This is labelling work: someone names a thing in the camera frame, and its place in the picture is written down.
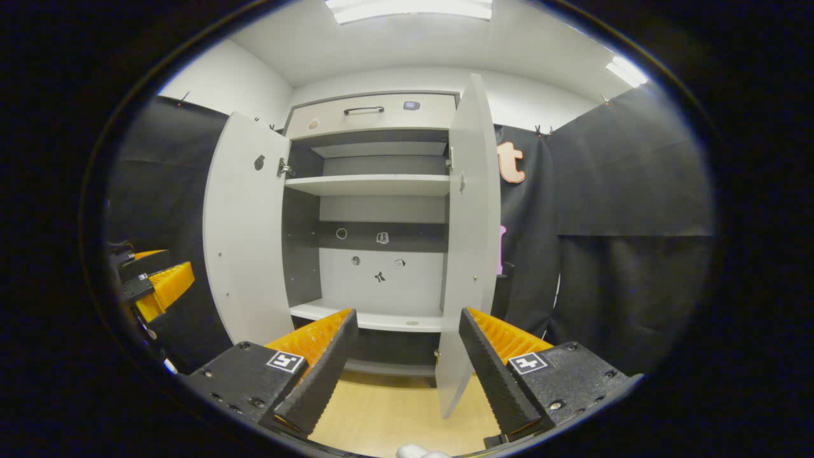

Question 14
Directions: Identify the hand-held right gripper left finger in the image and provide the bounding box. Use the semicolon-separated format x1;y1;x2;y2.
180;308;360;441

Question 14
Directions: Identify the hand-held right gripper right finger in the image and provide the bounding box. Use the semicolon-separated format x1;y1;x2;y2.
458;305;644;449

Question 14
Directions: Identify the grey cabinet door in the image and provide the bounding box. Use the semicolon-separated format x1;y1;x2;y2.
434;73;503;420
202;111;296;347

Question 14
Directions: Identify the grey double-door shoe cabinet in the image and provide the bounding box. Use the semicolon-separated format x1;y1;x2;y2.
202;73;503;420

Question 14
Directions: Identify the grey cabinet shelf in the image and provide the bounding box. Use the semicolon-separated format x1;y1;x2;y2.
284;174;451;197
289;298;445;333

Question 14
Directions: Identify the grey cabinet drawer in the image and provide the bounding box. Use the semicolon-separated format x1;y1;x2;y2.
284;93;460;139

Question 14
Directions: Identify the black backdrop cloth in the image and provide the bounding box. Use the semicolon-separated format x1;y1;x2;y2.
105;86;716;376

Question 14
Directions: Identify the narrow ceiling light panel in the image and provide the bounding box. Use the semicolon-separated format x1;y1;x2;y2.
605;56;649;88

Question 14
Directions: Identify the wide ceiling light panel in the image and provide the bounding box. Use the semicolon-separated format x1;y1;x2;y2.
326;0;493;25

